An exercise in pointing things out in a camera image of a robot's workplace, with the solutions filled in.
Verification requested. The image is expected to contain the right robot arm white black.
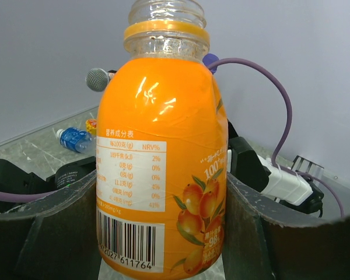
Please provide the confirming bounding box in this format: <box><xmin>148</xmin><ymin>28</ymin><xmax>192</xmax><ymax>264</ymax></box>
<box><xmin>0</xmin><ymin>122</ymin><xmax>271</xmax><ymax>212</ymax></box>

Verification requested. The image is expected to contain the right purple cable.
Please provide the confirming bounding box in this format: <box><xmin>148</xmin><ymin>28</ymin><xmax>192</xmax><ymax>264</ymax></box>
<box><xmin>0</xmin><ymin>57</ymin><xmax>347</xmax><ymax>219</ymax></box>

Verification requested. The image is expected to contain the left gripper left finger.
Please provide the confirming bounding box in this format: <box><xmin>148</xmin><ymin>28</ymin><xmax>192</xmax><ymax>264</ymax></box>
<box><xmin>0</xmin><ymin>171</ymin><xmax>102</xmax><ymax>279</ymax></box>

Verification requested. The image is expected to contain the glitter pink microphone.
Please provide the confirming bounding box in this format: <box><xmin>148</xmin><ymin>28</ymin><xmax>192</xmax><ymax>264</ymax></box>
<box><xmin>85</xmin><ymin>68</ymin><xmax>117</xmax><ymax>92</ymax></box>

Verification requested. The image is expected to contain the purple microphone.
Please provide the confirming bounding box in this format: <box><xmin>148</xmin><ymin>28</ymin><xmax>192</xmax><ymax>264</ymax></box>
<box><xmin>202</xmin><ymin>53</ymin><xmax>219</xmax><ymax>75</ymax></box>

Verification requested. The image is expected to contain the orange bottle with barcode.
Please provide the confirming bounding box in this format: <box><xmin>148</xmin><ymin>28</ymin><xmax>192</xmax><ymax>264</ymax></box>
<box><xmin>96</xmin><ymin>1</ymin><xmax>228</xmax><ymax>279</ymax></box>

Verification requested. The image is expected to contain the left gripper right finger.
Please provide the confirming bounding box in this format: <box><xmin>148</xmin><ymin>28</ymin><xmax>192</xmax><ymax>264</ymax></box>
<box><xmin>222</xmin><ymin>174</ymin><xmax>350</xmax><ymax>279</ymax></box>

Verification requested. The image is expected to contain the small yellow toy piece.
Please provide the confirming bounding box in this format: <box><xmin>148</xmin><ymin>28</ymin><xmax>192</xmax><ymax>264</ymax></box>
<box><xmin>85</xmin><ymin>118</ymin><xmax>97</xmax><ymax>136</ymax></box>

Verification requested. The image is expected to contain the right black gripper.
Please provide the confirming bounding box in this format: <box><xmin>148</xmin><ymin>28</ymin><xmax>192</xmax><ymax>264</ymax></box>
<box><xmin>227</xmin><ymin>120</ymin><xmax>271</xmax><ymax>193</ymax></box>

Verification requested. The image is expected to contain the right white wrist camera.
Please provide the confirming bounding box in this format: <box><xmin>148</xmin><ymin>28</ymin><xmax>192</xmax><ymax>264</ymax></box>
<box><xmin>227</xmin><ymin>148</ymin><xmax>314</xmax><ymax>207</ymax></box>

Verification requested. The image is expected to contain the blue label water bottle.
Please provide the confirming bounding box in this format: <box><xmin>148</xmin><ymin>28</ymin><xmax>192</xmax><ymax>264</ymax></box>
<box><xmin>56</xmin><ymin>127</ymin><xmax>96</xmax><ymax>156</ymax></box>

